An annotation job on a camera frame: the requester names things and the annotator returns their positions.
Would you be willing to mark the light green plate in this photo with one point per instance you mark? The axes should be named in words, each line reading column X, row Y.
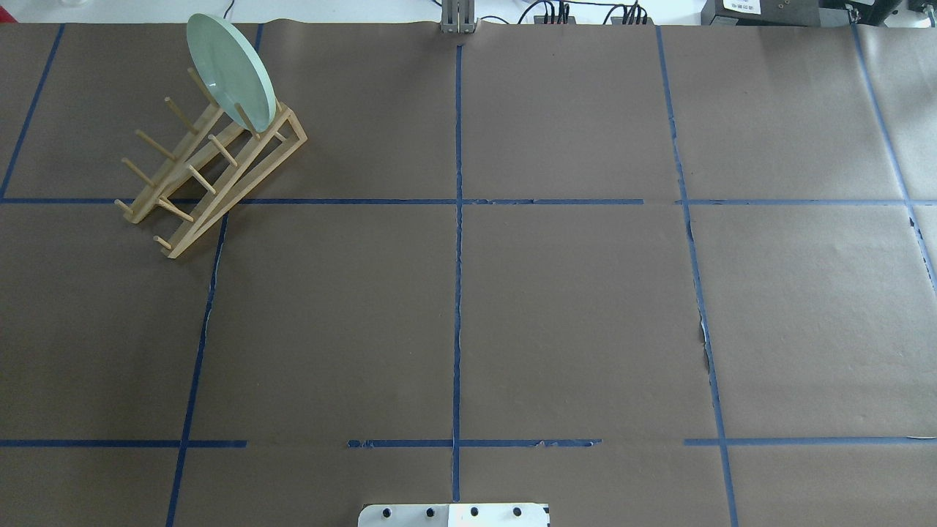
column 232, row 71

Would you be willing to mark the white mounting plate with bolts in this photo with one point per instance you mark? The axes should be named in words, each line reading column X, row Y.
column 456, row 514

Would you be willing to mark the brown paper table cover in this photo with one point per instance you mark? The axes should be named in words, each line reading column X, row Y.
column 677, row 276

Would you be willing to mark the wooden dish rack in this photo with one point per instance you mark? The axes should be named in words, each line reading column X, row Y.
column 210, row 170

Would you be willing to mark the dark grey equipment box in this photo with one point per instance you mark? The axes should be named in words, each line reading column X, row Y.
column 778, row 13

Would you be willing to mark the grey aluminium profile post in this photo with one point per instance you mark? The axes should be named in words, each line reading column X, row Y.
column 458, row 16

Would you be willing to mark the black cable plug cluster left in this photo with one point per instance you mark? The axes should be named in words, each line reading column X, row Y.
column 548, row 13

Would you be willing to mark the black cable plug cluster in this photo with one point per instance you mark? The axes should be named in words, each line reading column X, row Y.
column 633, row 14
column 548, row 13

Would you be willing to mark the black cable plug cluster right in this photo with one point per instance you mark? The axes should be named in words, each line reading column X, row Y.
column 633, row 14

